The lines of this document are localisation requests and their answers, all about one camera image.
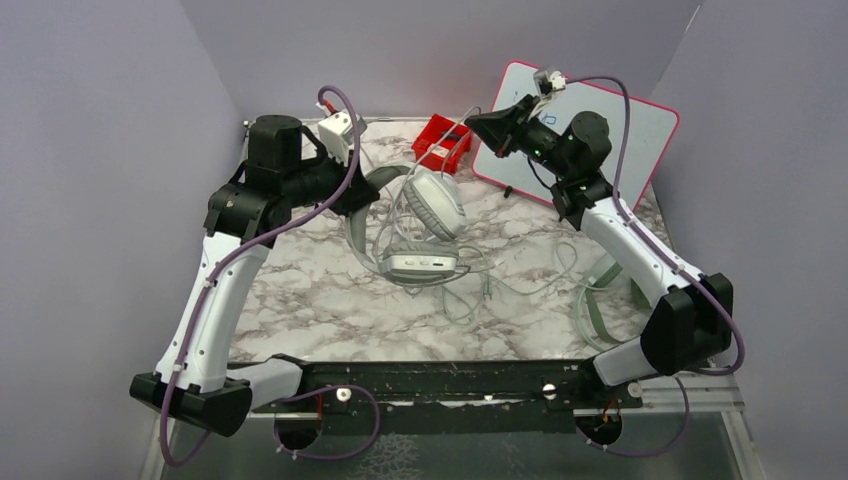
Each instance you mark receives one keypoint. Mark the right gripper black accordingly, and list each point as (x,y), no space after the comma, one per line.
(496,128)

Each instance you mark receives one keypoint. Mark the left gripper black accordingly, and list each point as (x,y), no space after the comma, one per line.
(358,193)

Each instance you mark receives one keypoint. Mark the white headphones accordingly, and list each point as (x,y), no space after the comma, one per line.
(432,258)

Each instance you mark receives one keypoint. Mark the grey headphones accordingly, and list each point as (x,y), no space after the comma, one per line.
(417,181)

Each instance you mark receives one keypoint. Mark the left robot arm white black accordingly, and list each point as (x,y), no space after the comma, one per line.
(284,166)

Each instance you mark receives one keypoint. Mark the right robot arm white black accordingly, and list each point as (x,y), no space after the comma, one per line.
(690,318)

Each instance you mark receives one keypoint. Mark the green headphones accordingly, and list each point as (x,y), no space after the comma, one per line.
(610,307)

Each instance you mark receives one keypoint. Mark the red plastic bin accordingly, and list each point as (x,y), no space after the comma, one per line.
(441,144)

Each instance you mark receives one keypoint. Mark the pink framed whiteboard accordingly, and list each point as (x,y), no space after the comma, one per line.
(652,127)

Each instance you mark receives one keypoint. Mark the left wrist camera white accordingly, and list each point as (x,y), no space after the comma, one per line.
(336,134)

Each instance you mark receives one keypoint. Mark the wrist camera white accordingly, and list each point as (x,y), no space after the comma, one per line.
(336,134)
(549,83)

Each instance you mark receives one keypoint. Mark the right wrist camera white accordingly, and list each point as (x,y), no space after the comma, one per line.
(549,83)

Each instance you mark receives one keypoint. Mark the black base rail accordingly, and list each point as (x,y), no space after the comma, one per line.
(447,397)

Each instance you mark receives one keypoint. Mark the aluminium frame rail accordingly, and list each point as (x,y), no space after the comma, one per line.
(706,394)

